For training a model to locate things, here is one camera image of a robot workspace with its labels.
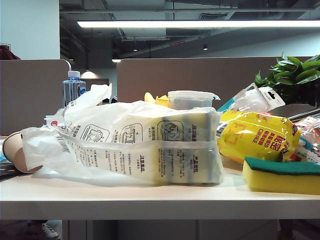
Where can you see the white printed sponge pack bag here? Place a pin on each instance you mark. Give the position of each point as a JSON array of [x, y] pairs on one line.
[[150, 140]]

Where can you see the round clear lidded container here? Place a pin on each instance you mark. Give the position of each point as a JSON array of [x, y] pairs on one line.
[[190, 100]]

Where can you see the black jacket white stripes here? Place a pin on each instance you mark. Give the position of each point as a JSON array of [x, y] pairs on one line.
[[113, 99]]

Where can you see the grey-brown desk partition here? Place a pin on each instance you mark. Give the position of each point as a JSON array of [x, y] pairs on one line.
[[200, 75], [30, 95]]

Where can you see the thin white plastic bag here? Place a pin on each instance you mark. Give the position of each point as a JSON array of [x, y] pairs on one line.
[[97, 93]]

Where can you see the blue water bottle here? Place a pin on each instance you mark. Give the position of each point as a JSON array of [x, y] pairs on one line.
[[71, 90]]

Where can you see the teal hook blister package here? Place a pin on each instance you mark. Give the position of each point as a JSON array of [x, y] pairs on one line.
[[252, 100]]

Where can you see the yellow snack bag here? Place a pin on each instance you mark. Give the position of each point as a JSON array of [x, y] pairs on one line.
[[255, 135]]

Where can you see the long ceiling strip light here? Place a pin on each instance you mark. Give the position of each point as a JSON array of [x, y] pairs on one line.
[[175, 23]]

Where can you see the clear zip bag red logo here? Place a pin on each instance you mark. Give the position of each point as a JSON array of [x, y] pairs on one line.
[[53, 123]]

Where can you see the yellow green scouring sponge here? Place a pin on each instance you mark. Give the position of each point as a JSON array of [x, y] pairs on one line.
[[275, 180]]

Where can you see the green leafy plant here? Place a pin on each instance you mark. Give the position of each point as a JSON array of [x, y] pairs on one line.
[[295, 72]]

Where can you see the brown paper cup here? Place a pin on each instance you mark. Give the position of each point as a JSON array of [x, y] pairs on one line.
[[18, 160]]

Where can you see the red printed clear snack bag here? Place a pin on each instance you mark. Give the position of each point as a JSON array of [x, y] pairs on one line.
[[311, 130]]

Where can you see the white sneaker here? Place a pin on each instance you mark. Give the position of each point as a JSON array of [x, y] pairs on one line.
[[51, 231]]

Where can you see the black flat item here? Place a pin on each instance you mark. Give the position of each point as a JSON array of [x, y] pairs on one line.
[[8, 171]]

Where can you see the clear bag with blue utensil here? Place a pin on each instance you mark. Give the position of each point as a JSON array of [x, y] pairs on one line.
[[2, 157]]

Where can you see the dark red garment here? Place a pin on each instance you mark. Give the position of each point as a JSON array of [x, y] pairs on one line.
[[7, 53]]

